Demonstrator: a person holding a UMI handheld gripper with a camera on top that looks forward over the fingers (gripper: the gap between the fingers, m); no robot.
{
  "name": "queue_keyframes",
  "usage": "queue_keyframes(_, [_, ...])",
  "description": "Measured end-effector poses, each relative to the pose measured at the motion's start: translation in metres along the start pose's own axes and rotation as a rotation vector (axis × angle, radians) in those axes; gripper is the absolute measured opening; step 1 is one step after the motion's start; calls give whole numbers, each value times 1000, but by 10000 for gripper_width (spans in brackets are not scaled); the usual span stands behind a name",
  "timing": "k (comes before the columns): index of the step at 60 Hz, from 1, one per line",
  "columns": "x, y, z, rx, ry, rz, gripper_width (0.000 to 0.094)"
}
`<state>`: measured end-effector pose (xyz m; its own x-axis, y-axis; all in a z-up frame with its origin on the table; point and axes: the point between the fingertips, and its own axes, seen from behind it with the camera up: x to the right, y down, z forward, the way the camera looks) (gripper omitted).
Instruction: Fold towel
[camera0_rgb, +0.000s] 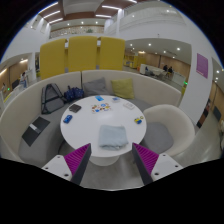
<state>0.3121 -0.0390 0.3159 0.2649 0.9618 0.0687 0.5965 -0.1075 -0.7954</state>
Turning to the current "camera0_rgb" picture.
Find white table pedestal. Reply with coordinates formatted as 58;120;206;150
89;153;118;167

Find yellow-green cushion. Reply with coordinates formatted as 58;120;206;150
110;77;136;100

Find colourful sticker sheet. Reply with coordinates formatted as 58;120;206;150
90;102;113;114

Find yellow partition panel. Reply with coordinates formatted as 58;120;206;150
67;35;99;73
39;38;68;80
98;36;127;72

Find purple wall panel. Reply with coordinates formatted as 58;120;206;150
195;52;209;79

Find curved beige sofa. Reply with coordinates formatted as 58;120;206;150
0;69;183;168

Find grey armchair seat cushion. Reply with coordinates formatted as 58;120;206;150
139;121;174;155

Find ceiling lights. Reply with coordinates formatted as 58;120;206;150
36;0;183;56

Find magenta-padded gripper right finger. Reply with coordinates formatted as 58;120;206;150
131;142;184;186

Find flat white box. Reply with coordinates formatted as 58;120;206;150
122;101;136;111

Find white round armchair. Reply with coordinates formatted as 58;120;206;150
142;103;196;158

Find small blue box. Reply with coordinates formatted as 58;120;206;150
62;114;74;124

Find light blue towel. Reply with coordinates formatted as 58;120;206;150
97;124;130;151

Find grey mesh backpack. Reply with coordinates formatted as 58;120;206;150
40;82;67;115

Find black laptop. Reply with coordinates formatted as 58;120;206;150
21;116;51;148

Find yellow and blue toy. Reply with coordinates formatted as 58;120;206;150
133;115;145;125

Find dark blue dotted bag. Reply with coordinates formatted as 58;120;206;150
63;85;85;103

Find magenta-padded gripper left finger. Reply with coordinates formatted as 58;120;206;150
41;143;92;186

